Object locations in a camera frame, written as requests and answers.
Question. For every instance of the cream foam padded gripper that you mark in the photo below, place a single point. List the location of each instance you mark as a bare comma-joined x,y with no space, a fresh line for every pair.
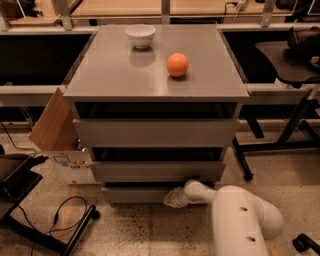
180,197

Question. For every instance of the grey bottom drawer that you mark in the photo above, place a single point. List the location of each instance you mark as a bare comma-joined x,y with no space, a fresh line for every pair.
135,195

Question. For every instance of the grey drawer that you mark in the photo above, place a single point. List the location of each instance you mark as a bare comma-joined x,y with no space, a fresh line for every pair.
157,171
99,133
135,195

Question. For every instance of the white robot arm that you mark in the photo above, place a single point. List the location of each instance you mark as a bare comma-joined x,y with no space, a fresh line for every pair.
241,221

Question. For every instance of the grey middle drawer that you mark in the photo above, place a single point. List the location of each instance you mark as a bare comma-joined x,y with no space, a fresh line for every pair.
157,171

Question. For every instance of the grey drawer cabinet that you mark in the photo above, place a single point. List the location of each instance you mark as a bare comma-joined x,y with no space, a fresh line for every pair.
117,82

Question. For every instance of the grey top drawer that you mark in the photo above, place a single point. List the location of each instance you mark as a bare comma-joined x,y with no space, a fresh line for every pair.
99,133

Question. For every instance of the white printed box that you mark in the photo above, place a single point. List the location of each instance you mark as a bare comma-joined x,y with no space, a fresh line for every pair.
73,166

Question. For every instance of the black caster bottom right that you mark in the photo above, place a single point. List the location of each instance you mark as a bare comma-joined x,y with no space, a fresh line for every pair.
302,243

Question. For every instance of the orange ball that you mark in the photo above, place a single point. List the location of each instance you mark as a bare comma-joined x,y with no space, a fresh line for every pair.
177,65

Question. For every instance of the brown cardboard box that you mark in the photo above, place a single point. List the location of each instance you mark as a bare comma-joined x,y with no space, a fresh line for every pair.
54,131

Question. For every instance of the black metal stand left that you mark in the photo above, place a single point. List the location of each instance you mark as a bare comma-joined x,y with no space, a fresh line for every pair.
18,180

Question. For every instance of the white ceramic bowl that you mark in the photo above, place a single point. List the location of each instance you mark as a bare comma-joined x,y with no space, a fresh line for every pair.
141,35

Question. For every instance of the black table leg frame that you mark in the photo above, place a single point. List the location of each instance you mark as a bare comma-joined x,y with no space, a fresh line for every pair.
297,119

